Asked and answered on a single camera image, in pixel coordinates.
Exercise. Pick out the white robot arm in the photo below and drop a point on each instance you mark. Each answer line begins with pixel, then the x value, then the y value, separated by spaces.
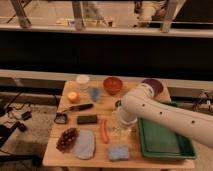
pixel 139 103

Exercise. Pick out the small dark round cup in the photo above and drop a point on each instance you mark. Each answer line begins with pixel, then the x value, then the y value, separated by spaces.
pixel 118 103

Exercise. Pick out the orange fruit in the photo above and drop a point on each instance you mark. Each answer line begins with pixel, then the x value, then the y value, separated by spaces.
pixel 73 97

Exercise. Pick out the green plastic tray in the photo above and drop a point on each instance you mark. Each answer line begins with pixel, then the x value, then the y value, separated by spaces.
pixel 161 143

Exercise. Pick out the orange red bowl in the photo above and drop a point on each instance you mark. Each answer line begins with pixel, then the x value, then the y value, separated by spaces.
pixel 112 85

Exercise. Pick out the purple bowl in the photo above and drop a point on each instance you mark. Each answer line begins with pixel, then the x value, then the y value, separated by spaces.
pixel 156 85

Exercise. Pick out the white plastic cup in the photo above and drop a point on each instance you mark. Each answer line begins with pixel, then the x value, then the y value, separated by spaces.
pixel 83 81

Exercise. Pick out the orange carrot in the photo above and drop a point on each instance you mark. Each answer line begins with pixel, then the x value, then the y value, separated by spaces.
pixel 103 131

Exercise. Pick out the brown grape bunch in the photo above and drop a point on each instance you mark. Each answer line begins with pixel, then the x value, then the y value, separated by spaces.
pixel 67 140

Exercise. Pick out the light blue cloth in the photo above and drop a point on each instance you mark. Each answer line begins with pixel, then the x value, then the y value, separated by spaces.
pixel 85 145

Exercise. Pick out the black handled brush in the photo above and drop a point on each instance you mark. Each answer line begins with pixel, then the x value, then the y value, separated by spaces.
pixel 79 107

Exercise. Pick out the black square container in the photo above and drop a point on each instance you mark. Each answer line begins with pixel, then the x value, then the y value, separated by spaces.
pixel 61 118

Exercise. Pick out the black rectangular block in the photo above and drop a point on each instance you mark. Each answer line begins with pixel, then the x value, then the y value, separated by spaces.
pixel 87 119

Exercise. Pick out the blue sponge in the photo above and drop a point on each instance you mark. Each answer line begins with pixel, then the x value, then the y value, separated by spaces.
pixel 118 153

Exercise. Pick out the blue plastic cup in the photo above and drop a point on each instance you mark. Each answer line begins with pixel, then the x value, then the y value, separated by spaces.
pixel 95 94

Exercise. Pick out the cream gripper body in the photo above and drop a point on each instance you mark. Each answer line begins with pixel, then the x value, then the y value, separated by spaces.
pixel 123 133

